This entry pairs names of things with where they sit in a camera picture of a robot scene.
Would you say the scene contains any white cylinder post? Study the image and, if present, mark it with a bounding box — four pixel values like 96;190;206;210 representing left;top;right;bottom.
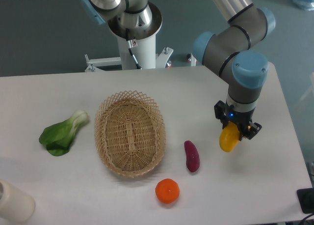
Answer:
0;179;35;223

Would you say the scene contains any yellow mango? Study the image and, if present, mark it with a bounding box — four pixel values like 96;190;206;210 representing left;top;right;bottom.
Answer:
219;122;241;152

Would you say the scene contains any green bok choy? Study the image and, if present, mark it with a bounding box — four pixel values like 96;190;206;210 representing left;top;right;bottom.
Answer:
39;110;89;157

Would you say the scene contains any black cable on pedestal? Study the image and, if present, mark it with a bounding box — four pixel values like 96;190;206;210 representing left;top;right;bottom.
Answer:
125;28;142;70

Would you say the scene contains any orange tangerine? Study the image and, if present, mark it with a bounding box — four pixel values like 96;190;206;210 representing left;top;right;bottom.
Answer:
155;178;180;204

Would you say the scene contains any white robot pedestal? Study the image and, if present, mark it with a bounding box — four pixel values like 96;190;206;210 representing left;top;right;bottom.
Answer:
85;2;174;72

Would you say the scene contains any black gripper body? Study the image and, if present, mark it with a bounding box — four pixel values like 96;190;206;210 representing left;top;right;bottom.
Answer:
214;100;255;125

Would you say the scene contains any purple sweet potato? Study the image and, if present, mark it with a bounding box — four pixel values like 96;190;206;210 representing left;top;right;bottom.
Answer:
184;141;200;172

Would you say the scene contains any black device at edge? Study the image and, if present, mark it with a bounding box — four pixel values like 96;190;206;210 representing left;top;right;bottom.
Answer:
296;188;314;214

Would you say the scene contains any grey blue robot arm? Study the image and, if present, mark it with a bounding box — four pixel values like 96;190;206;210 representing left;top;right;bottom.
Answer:
81;0;275;139

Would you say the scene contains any woven wicker basket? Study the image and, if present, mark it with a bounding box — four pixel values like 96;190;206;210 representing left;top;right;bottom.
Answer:
94;90;166;178

